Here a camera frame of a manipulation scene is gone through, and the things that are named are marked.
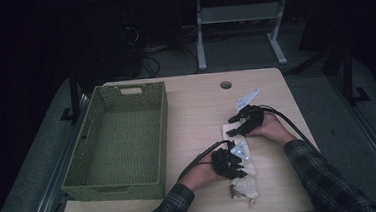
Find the person's left hand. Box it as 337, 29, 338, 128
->
184, 150, 229, 193

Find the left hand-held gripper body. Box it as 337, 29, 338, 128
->
210, 139, 252, 180

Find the black metal stand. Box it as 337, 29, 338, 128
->
337, 43, 372, 107
56, 64, 87, 125

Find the bundle of floor cables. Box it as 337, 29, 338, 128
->
121, 19, 202, 80

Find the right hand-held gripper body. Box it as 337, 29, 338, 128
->
233, 87, 268, 138

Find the white cloth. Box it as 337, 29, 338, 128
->
220, 119, 261, 210

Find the desk with white metal frame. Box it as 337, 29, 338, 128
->
181, 0, 341, 73

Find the green woven basket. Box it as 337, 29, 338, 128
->
54, 80, 176, 207

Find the person's right hand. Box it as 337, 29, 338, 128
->
244, 111, 297, 149

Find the right hand-held gripper cable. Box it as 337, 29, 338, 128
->
258, 100, 321, 156

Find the metal floor rail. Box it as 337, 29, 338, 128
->
16, 92, 99, 212
326, 72, 376, 208

